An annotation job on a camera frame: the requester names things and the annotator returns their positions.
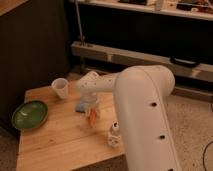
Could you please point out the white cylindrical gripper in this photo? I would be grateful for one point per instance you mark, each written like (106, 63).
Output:
(88, 98)

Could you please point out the orange pepper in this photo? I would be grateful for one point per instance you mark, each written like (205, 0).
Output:
(92, 117)

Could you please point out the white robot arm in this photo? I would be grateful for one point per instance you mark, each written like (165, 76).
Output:
(139, 93)

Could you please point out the white paper cup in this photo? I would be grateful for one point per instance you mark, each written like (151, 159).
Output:
(60, 87)

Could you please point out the small white patterned bottle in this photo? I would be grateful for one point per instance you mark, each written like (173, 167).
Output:
(113, 137)

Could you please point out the wooden table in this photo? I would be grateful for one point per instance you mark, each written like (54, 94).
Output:
(66, 142)

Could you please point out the green bowl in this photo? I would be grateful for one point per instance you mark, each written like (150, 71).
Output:
(29, 115)

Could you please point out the grey metal case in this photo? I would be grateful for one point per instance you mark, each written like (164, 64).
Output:
(202, 72)

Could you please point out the metal pole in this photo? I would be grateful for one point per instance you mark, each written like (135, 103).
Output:
(82, 39)

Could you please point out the cluttered shelf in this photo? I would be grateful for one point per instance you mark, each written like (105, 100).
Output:
(157, 8)

